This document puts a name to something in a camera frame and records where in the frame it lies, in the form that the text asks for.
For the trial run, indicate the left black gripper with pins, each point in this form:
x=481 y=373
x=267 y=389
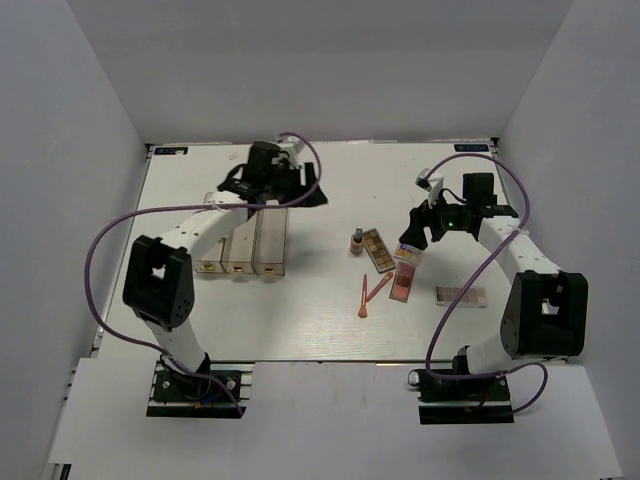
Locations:
x=316 y=198

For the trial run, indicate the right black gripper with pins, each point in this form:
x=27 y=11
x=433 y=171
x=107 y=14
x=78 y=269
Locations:
x=419 y=219

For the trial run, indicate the colorful eyeshadow palette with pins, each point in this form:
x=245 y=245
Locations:
x=408 y=254

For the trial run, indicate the pink blush palette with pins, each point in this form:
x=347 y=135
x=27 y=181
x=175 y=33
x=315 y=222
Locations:
x=402 y=282

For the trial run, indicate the brown eyeshadow palette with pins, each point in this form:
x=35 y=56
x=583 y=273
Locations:
x=378 y=252

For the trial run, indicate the orange makeup brush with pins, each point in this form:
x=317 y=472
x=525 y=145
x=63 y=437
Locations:
x=362 y=311

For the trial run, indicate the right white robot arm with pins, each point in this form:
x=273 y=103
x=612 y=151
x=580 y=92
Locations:
x=546 y=311

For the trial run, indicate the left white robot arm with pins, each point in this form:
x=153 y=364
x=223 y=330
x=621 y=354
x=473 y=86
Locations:
x=159 y=280

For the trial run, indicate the middle clear organizer bin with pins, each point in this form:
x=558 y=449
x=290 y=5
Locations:
x=237 y=254

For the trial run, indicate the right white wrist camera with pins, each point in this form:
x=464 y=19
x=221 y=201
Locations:
x=431 y=182

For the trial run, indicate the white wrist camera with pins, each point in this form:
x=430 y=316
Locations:
x=289 y=149
x=431 y=182

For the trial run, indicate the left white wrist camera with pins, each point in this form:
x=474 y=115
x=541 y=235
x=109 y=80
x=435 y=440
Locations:
x=289 y=149

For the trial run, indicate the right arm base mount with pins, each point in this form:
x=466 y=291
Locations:
x=445 y=402

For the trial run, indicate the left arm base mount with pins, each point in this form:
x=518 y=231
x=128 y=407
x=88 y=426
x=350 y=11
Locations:
x=174 y=395

